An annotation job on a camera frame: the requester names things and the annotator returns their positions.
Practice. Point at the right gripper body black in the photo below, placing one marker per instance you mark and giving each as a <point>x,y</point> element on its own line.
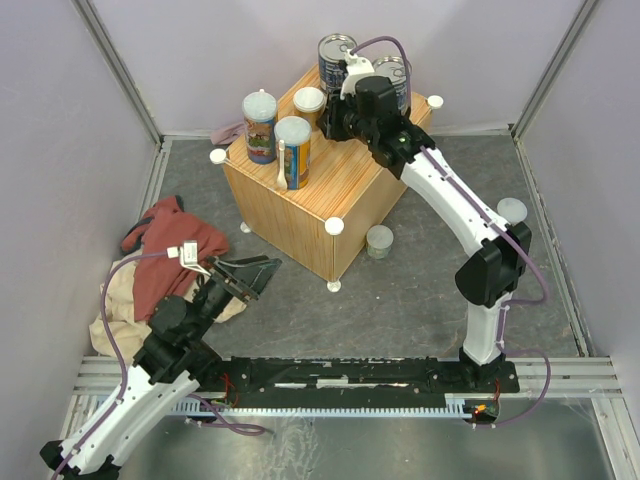
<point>343,124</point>

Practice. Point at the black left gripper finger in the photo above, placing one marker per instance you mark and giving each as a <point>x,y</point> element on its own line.
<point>247,286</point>
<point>245,265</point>

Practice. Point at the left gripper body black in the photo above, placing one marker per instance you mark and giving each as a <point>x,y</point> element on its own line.
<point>213,297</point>

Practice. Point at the blue Progresso soup can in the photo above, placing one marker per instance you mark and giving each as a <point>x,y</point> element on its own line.
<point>331,50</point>

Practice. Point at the orange cup white lid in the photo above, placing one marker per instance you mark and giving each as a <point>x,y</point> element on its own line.
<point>309,103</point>

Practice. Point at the tall yellow drink can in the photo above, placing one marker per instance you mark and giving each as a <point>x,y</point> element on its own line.
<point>296,132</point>

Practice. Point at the tall can cartoon label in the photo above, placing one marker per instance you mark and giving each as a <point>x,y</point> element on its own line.
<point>260,113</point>

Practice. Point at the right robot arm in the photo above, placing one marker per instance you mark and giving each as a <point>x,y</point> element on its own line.
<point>496,249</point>

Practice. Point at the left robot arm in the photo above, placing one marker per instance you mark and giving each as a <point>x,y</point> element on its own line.
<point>173,362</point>

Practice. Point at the wooden cube counter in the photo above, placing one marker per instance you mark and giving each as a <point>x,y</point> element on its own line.
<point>323,225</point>

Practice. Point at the pink cloth behind counter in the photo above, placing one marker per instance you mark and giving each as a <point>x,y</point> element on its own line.
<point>227,135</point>

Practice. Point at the beige cloth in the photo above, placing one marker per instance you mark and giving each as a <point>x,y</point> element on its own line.
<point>128,332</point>

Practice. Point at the white plastic spoon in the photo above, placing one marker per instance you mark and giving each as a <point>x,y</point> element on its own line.
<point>281,177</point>

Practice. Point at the clear lid small cup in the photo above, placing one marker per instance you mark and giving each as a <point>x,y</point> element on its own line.
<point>379,240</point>

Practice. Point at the green orange fruit cup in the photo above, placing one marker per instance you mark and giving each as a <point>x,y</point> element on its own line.
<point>512,210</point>

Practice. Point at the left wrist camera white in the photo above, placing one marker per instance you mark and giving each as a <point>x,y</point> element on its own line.
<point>187,255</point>

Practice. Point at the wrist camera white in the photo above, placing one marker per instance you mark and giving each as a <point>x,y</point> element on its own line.
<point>187,255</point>
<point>357,68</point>

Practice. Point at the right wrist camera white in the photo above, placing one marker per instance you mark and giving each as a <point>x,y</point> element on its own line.
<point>357,68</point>

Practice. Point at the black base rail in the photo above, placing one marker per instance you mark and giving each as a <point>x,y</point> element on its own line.
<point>280,382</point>

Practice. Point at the white cable duct strip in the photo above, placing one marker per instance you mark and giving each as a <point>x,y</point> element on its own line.
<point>455,407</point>

